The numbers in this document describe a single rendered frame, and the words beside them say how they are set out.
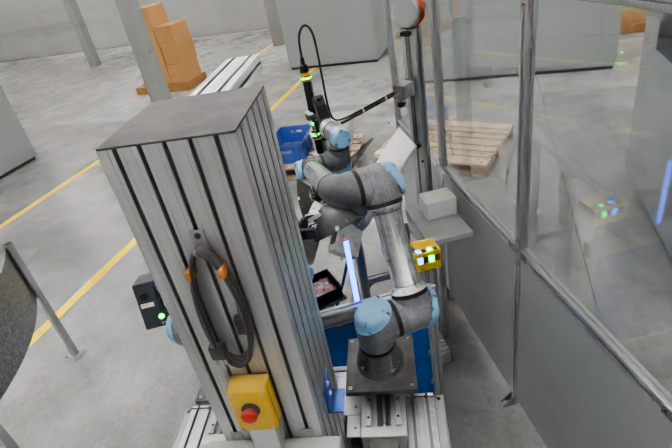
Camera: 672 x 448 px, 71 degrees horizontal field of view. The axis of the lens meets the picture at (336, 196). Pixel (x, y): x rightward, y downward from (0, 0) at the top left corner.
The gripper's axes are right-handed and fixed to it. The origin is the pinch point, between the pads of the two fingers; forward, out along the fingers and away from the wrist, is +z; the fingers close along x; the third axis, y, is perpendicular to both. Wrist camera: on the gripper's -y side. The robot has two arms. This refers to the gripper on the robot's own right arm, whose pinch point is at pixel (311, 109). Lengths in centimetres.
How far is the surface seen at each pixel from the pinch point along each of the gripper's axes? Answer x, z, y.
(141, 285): -85, -27, 39
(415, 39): 65, 24, -12
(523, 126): 61, -58, 8
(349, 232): 4, -8, 61
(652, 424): 48, -131, 77
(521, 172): 61, -58, 27
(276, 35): 215, 1006, 134
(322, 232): -12, -21, 47
